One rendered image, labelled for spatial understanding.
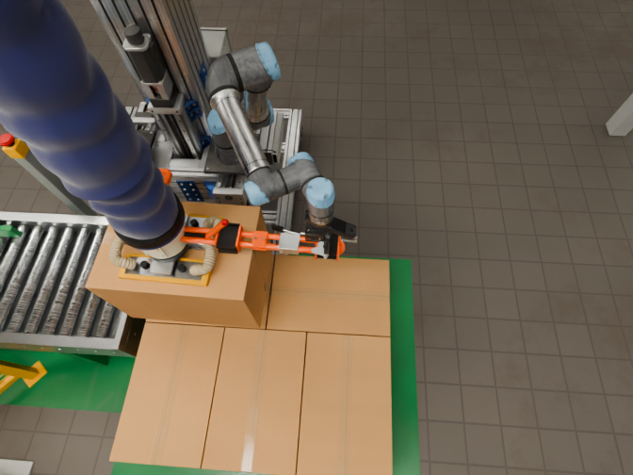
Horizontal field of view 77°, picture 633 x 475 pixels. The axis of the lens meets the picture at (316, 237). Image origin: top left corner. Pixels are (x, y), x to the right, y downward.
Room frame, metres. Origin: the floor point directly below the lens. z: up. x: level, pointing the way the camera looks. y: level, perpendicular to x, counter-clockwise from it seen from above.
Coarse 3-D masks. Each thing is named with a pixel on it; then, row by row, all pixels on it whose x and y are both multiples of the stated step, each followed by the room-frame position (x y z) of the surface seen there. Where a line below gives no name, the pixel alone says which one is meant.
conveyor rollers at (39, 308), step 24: (0, 240) 1.06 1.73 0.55; (48, 240) 1.04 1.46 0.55; (96, 240) 1.02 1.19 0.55; (24, 264) 0.91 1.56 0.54; (72, 264) 0.89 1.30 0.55; (0, 288) 0.79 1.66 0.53; (24, 288) 0.77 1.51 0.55; (48, 288) 0.77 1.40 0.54; (0, 312) 0.65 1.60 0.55; (24, 312) 0.65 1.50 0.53; (72, 312) 0.63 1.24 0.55; (120, 312) 0.61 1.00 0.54; (96, 336) 0.50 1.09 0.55
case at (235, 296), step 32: (256, 224) 0.77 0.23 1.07; (96, 256) 0.67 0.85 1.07; (192, 256) 0.65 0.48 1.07; (224, 256) 0.64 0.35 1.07; (256, 256) 0.67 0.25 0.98; (96, 288) 0.54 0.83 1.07; (128, 288) 0.53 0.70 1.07; (160, 288) 0.52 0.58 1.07; (192, 288) 0.52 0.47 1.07; (224, 288) 0.51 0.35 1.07; (256, 288) 0.57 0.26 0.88; (192, 320) 0.50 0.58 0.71; (224, 320) 0.48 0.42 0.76; (256, 320) 0.46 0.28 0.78
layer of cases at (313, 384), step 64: (320, 320) 0.51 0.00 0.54; (384, 320) 0.49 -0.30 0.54; (192, 384) 0.25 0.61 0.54; (256, 384) 0.24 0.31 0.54; (320, 384) 0.22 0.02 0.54; (384, 384) 0.20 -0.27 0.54; (128, 448) 0.01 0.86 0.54; (192, 448) -0.01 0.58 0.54; (256, 448) -0.02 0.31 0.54; (320, 448) -0.04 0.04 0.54; (384, 448) -0.05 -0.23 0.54
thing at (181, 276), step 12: (144, 264) 0.60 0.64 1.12; (180, 264) 0.60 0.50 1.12; (192, 264) 0.60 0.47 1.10; (120, 276) 0.57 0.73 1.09; (132, 276) 0.57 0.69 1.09; (144, 276) 0.57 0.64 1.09; (156, 276) 0.57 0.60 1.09; (168, 276) 0.56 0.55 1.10; (180, 276) 0.56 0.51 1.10; (192, 276) 0.56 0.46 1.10; (204, 276) 0.55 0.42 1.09
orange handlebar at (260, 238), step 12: (168, 180) 0.91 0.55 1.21; (192, 228) 0.69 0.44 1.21; (204, 228) 0.69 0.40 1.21; (180, 240) 0.65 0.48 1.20; (192, 240) 0.64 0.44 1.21; (204, 240) 0.64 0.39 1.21; (252, 240) 0.63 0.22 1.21; (264, 240) 0.62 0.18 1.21; (300, 240) 0.62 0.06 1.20; (300, 252) 0.58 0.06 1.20
